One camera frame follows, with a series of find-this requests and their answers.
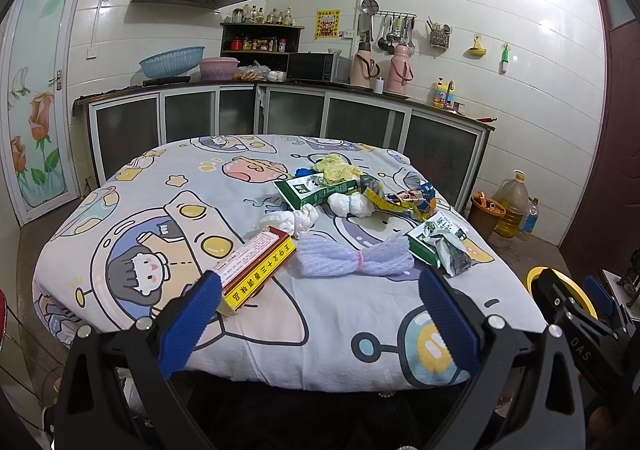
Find green white snack bag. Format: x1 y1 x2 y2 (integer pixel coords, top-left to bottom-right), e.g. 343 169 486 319
407 212 472 277

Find red yellow long box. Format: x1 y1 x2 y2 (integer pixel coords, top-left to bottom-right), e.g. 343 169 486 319
214 227 296 316

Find yellow blue snack wrapper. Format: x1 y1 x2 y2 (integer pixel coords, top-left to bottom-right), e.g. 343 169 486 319
359 175 437 222

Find white tissue bundle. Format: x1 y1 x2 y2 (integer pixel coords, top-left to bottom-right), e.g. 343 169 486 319
257 204 319 239

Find green white carton box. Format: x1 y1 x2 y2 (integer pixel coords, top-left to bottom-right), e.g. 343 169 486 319
273 174 359 210

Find yellow glove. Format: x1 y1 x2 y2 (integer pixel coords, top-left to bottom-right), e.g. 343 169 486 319
312 153 363 184

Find blue glove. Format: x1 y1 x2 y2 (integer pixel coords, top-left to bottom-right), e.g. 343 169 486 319
294 167 316 178

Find yellow rimmed trash bin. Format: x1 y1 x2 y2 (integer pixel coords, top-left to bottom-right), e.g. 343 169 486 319
525 266 598 321

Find kitchen counter cabinets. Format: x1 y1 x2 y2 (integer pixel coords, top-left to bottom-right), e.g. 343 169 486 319
72 82 493 210

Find brown waste bucket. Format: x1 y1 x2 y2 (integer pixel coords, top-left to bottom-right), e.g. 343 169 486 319
468 191 506 241

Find dark red door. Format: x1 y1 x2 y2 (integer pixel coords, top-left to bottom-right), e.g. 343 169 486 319
560 0 639 283

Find large cooking oil jug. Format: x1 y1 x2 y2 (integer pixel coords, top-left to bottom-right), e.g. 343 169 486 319
492 170 528 238

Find cartoon astronaut tablecloth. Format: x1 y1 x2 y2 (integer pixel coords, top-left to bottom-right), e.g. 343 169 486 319
32 135 546 392

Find yellow detergent bottles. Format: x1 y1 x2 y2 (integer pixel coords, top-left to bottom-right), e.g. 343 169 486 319
433 77 456 110

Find small white cup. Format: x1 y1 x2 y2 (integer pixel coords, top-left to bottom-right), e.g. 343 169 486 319
374 77 384 95

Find pink plastic basin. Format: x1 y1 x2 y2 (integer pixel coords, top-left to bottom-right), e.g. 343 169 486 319
200 57 240 82

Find blue plastic basket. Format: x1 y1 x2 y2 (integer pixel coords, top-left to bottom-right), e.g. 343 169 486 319
139 46 205 80

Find bag of bread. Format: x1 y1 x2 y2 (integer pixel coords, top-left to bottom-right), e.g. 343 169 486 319
232 62 272 82

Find chopstick holder basket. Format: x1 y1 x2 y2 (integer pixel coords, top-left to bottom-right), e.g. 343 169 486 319
426 19 452 50

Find black microwave oven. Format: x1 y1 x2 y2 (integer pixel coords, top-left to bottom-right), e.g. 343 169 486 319
286 52 352 84

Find hanging utensil rack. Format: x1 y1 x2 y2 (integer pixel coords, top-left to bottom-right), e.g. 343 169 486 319
357 0 416 56

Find painted flower door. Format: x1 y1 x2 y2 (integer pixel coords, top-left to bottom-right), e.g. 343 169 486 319
1 0 79 226

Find black spice shelf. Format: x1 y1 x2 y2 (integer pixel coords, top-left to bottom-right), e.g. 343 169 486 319
220 22 304 72

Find yellow wall hook holder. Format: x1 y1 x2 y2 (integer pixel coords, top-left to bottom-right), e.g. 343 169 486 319
468 34 487 58

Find green white wall brush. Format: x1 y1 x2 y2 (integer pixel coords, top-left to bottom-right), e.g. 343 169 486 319
500 43 511 74

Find yellow wall poster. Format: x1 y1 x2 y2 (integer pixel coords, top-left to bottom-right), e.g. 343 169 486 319
314 9 341 40

